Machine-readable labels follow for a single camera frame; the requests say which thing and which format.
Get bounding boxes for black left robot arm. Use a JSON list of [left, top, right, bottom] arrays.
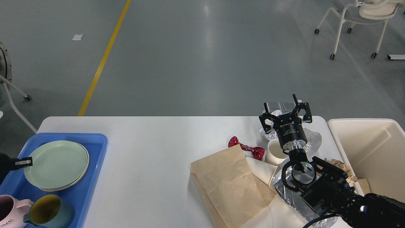
[[0, 153, 33, 184]]

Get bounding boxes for blue plastic tray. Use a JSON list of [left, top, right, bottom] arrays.
[[0, 133, 108, 228]]

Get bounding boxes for white paper cup upright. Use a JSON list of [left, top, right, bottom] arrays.
[[265, 138, 289, 166]]

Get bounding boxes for crumpled brown paper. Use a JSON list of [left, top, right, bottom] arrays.
[[324, 158, 359, 183]]

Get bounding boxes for white rolling chair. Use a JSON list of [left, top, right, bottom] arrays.
[[314, 0, 404, 60]]

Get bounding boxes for crumpled aluminium foil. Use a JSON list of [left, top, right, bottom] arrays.
[[259, 127, 322, 156]]

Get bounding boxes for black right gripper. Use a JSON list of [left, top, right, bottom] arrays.
[[259, 94, 313, 150]]

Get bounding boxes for teal mug yellow inside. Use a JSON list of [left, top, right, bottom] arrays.
[[22, 194, 75, 228]]

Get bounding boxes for brown paper bag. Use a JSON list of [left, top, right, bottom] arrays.
[[190, 145, 276, 228]]

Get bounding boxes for red foil candy wrapper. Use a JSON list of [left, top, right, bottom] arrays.
[[227, 136, 265, 161]]

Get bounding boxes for green plate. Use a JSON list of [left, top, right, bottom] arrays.
[[24, 140, 90, 192]]

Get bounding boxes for white floor tag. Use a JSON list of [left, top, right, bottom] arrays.
[[71, 34, 84, 41]]

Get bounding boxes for grey floor plate right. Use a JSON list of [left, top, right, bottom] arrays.
[[282, 102, 296, 112]]

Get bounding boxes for white chair left edge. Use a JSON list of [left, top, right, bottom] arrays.
[[0, 42, 37, 133]]

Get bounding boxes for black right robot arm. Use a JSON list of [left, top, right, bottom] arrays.
[[259, 95, 405, 228]]

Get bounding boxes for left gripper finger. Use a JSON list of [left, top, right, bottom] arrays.
[[12, 157, 33, 170]]

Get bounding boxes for grey floor plate left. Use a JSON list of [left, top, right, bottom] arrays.
[[264, 102, 282, 113]]

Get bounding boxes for pink mug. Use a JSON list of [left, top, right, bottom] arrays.
[[0, 195, 33, 228]]

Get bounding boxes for aluminium foil tray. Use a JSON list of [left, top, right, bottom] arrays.
[[271, 160, 337, 228]]

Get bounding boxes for white bar on floor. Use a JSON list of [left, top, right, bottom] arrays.
[[387, 54, 405, 60]]

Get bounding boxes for pink plate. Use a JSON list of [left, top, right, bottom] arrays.
[[38, 143, 90, 192]]

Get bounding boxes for grey floor plate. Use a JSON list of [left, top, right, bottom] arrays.
[[282, 102, 296, 112], [264, 102, 282, 113]]

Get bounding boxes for cream plastic bin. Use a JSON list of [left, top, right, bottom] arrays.
[[328, 118, 405, 202]]

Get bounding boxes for white paper cup lying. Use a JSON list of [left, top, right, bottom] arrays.
[[245, 157, 277, 185]]

